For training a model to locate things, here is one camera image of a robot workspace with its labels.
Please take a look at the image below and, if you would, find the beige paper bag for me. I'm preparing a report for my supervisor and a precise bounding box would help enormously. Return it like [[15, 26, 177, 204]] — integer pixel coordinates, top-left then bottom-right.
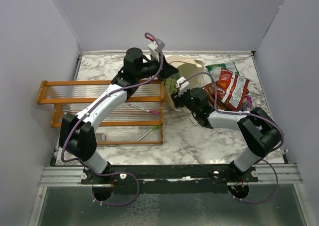
[[164, 55, 212, 127]]

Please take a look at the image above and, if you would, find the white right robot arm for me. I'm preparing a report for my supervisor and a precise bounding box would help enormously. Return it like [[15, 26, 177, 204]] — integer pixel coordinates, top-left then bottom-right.
[[170, 88, 284, 182]]

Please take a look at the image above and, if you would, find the purple snack bag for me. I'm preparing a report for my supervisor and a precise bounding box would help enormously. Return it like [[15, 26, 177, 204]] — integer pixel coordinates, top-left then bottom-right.
[[240, 95, 254, 111]]

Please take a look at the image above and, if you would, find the green snack bag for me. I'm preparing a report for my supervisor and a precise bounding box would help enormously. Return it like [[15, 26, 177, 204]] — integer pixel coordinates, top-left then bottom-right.
[[205, 62, 239, 82]]

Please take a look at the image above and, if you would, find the pink-capped pen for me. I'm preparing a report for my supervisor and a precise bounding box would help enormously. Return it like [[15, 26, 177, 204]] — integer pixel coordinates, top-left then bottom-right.
[[129, 104, 160, 115]]

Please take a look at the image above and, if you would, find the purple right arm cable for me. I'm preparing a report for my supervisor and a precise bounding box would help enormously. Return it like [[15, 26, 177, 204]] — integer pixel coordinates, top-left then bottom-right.
[[184, 71, 285, 205]]

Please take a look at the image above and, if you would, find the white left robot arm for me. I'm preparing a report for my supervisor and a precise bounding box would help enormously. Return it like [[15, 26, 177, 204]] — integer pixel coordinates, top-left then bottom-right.
[[59, 47, 178, 184]]

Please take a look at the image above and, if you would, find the orange wooden rack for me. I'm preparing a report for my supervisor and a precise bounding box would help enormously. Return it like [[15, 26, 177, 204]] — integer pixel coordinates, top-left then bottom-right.
[[36, 80, 164, 146]]

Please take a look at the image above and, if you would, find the brown snack bag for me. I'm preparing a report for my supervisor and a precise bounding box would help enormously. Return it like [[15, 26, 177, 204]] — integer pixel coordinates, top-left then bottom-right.
[[202, 83, 229, 110]]

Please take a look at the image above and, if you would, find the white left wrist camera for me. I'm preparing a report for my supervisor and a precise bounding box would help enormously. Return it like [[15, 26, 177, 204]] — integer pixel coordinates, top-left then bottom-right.
[[148, 38, 165, 62]]

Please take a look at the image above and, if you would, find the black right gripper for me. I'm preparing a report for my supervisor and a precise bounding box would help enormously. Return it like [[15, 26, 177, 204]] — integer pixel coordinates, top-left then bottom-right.
[[170, 88, 199, 116]]

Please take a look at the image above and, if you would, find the green-capped pen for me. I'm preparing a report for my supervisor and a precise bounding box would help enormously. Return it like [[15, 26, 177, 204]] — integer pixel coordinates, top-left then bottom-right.
[[137, 126, 159, 142]]

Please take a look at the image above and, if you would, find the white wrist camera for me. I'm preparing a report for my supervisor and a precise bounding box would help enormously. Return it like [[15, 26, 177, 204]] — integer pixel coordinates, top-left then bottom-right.
[[148, 38, 165, 62], [175, 77, 190, 96]]

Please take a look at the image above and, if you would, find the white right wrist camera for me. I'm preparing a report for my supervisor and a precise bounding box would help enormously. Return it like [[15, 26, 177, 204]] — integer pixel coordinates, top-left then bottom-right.
[[175, 77, 190, 96]]

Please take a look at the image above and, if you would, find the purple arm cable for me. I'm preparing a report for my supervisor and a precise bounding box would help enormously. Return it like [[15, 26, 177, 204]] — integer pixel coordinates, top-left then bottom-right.
[[61, 32, 140, 207], [184, 71, 285, 205]]

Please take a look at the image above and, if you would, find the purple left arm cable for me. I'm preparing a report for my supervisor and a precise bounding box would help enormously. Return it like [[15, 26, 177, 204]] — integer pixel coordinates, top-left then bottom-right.
[[61, 32, 140, 207]]

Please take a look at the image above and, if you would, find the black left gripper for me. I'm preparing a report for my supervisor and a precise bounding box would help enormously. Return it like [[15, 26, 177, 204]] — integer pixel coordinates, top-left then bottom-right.
[[136, 53, 179, 82]]

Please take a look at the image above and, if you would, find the light green snack packet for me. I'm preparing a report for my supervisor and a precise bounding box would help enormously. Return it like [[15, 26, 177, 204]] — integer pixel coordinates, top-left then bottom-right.
[[164, 77, 177, 94]]

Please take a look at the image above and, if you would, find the red Doritos bag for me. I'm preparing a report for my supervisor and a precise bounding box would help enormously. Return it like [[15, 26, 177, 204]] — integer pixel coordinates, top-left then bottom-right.
[[216, 68, 250, 111]]

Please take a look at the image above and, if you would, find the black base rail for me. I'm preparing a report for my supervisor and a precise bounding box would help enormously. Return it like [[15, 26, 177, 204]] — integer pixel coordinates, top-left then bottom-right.
[[81, 164, 258, 195]]

